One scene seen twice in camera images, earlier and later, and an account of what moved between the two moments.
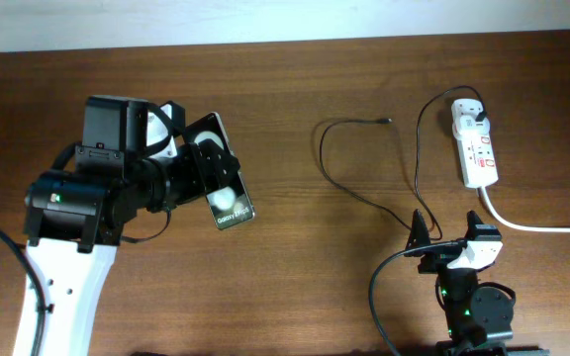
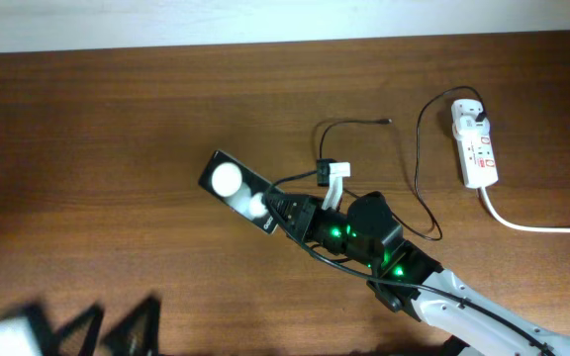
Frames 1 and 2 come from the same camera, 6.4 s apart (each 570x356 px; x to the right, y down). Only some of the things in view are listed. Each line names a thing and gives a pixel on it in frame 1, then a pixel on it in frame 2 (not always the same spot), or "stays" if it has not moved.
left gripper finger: [217, 166] → [77, 339]
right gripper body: [438, 258] → [310, 222]
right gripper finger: [420, 235] → [275, 203]
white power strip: [476, 153] stays
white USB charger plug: [466, 127] stays
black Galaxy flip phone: [231, 203] → [239, 189]
